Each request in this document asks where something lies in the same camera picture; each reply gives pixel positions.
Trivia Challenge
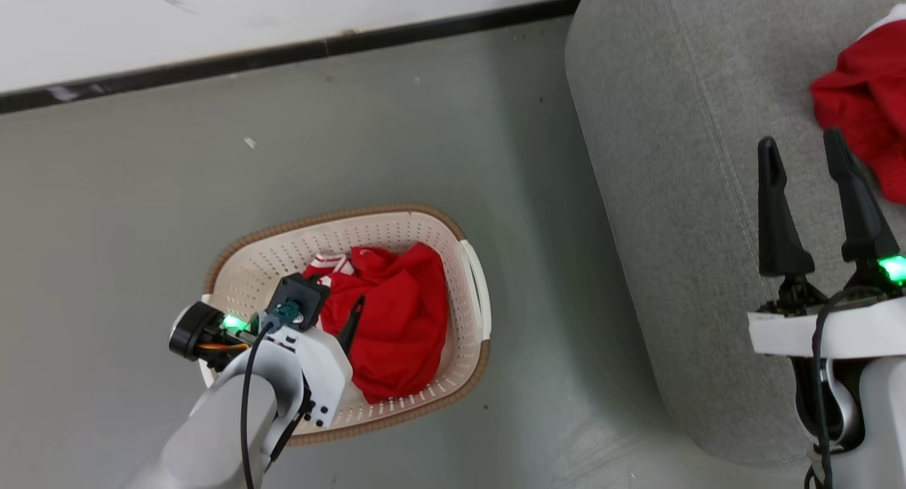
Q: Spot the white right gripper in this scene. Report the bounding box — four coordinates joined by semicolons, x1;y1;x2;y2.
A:
748;128;906;359

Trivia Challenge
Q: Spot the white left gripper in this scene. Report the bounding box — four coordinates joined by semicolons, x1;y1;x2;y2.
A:
265;295;367;430

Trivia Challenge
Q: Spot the red garment with striped cuffs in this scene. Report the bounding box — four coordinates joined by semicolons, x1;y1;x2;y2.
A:
303;243;451;405

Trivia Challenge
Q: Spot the red garment with white trim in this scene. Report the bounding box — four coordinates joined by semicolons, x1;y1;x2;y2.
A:
810;4;906;205

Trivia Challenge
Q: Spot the grey fabric sofa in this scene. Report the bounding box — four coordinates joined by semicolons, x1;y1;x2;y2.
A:
565;0;906;467

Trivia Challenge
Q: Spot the cream perforated plastic laundry basket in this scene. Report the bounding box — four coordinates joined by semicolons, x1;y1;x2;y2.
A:
200;204;492;447

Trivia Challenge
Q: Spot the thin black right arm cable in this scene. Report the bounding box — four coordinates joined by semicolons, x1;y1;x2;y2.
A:
807;287;878;489

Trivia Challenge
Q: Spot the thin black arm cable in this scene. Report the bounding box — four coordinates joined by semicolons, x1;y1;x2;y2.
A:
239;312;284;489
807;287;878;489

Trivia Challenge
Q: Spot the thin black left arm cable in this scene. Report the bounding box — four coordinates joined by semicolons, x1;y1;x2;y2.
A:
239;312;284;489

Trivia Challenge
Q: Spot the black wall baseboard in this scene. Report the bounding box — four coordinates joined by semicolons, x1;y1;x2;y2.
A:
0;0;583;116

